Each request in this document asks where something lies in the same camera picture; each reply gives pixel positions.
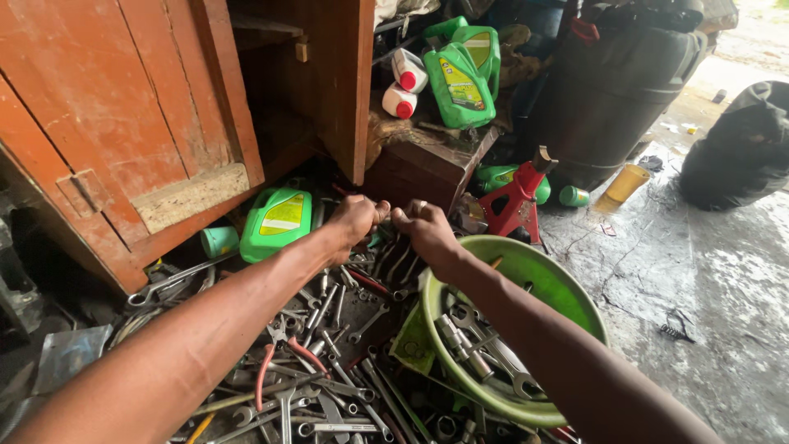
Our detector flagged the large chrome spanner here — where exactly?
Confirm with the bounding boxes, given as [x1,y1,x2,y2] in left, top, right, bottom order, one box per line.
[127,249,240,308]

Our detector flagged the green oil bottle lying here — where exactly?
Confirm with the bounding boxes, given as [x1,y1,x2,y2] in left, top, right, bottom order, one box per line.
[473,163,552,206]

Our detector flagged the brown wooden box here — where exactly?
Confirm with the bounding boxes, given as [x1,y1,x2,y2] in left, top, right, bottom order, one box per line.
[361,123,500,217]

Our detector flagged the light green plastic cup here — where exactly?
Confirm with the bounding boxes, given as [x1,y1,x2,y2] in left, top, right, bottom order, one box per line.
[200,226,240,260]

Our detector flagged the person's left hand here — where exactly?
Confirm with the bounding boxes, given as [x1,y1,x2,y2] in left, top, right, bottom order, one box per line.
[323,195,392,265]

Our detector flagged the person's right hand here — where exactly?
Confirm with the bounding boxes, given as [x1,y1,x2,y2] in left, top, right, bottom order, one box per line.
[391,199,471,286]

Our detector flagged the heap of metal wrenches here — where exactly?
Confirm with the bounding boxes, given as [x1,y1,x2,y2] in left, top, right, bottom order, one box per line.
[111,234,580,444]

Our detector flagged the white bottle red cap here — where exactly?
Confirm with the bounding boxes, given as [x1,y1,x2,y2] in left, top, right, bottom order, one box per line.
[381,82,418,120]
[392,48,429,95]

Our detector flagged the yellow-handled screwdriver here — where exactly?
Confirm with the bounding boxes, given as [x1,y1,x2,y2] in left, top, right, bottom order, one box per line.
[185,412,217,444]

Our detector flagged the black plastic drum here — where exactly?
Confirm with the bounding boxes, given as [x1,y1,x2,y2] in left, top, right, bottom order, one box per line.
[524,3,708,192]

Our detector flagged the orange wooden cabinet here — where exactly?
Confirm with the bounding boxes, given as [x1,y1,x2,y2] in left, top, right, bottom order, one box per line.
[0,0,377,296]

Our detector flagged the small green can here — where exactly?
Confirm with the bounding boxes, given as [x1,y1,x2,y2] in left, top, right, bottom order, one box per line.
[558,185,591,208]

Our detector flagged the red-handled pliers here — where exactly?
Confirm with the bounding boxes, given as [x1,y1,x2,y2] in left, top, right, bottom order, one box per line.
[254,316,331,413]

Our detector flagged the dirty brown rag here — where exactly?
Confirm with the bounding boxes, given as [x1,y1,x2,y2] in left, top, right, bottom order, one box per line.
[365,109,432,170]

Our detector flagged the green oil jug yellow label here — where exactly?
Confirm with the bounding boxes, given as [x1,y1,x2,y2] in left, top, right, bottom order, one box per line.
[240,187,314,264]

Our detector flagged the wrenches in basin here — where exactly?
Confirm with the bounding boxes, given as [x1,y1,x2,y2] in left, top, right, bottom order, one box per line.
[434,282,546,402]

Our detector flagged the green plastic piece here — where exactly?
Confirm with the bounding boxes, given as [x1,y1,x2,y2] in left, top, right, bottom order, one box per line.
[388,301,437,377]

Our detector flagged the green plastic basin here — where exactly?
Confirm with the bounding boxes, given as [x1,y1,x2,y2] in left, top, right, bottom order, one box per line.
[420,235,610,429]

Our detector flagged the yellow plastic cup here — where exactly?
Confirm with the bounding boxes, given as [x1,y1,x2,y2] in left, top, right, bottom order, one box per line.
[593,163,652,214]

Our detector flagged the black plastic bag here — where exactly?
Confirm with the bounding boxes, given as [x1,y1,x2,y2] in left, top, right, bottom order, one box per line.
[678,80,789,212]

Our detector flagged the red jack stand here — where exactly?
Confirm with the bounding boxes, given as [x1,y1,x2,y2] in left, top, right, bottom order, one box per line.
[477,146,558,245]

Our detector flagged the large green oil jug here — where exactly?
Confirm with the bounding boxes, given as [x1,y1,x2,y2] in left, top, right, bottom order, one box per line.
[423,42,497,130]

